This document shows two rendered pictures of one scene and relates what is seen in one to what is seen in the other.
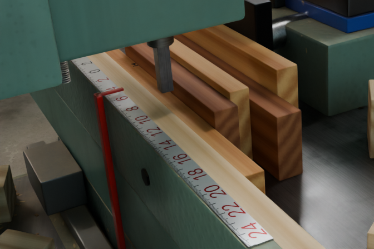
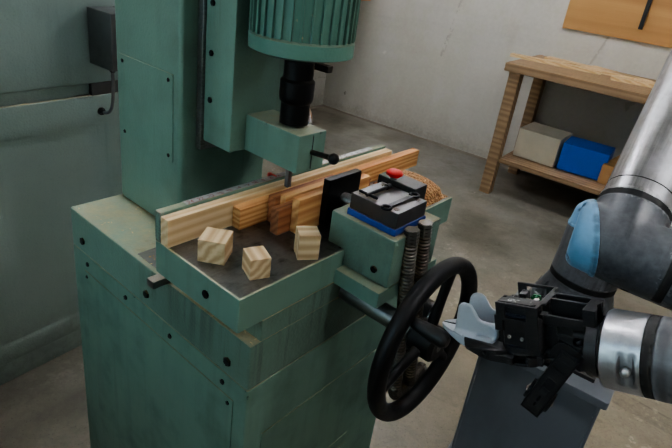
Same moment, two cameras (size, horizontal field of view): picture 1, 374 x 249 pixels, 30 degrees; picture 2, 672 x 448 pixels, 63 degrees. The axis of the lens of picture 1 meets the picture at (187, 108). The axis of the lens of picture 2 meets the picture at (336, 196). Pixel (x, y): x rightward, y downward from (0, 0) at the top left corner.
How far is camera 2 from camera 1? 87 cm
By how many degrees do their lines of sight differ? 54
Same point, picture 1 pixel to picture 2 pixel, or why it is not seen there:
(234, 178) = (224, 201)
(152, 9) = (270, 151)
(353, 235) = (238, 245)
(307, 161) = (286, 236)
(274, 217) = (203, 207)
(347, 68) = (337, 225)
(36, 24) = (227, 132)
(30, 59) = (224, 140)
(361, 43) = (344, 219)
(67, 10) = (251, 136)
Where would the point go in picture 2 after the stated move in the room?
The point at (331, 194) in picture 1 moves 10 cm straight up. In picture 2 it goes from (263, 241) to (268, 187)
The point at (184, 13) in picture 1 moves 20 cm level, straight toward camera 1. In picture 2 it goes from (278, 158) to (160, 165)
